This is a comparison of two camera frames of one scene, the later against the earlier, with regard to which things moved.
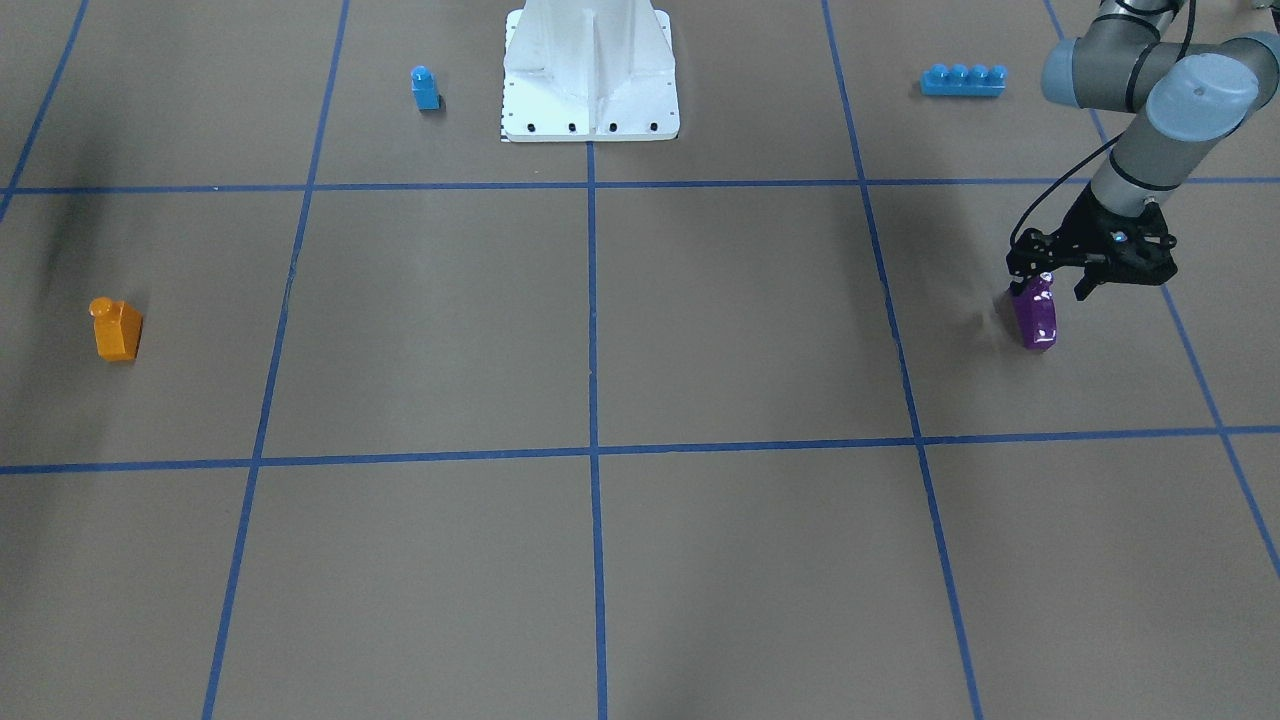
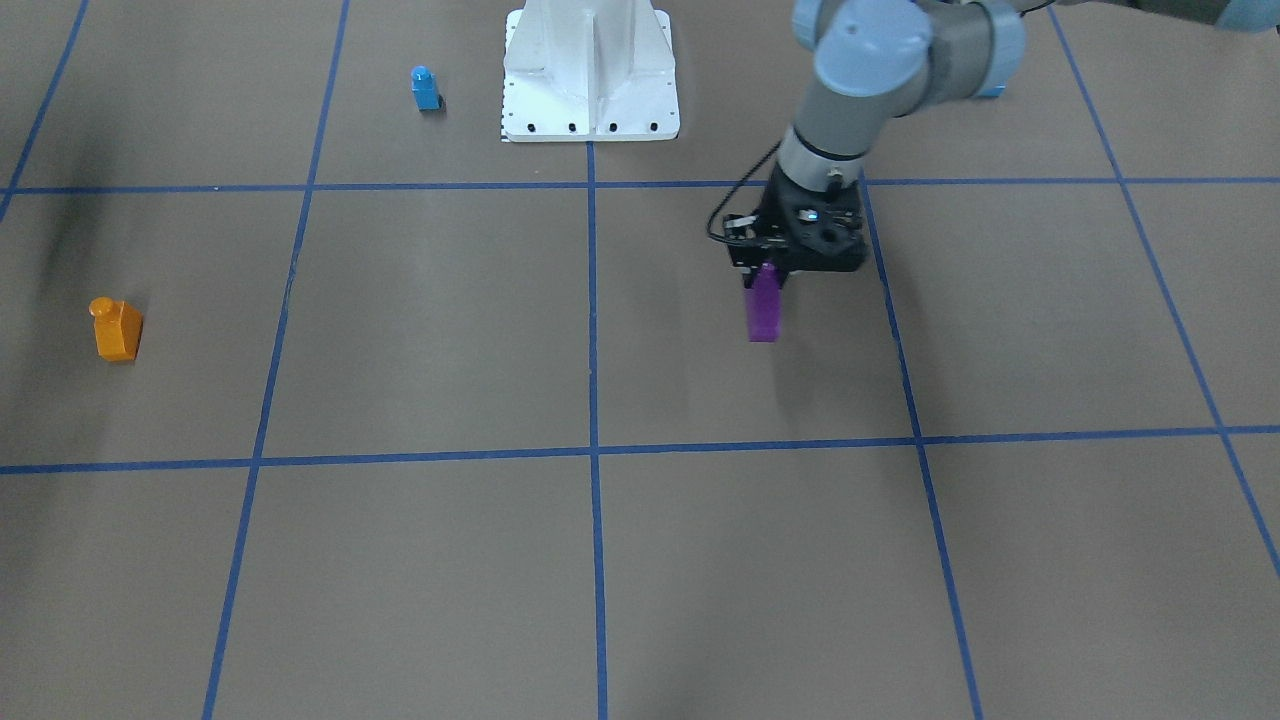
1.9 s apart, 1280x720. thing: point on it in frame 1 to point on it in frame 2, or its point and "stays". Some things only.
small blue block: (424, 88) stays
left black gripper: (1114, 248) to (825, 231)
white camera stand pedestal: (589, 71) stays
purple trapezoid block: (1036, 313) to (765, 304)
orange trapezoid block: (117, 329) stays
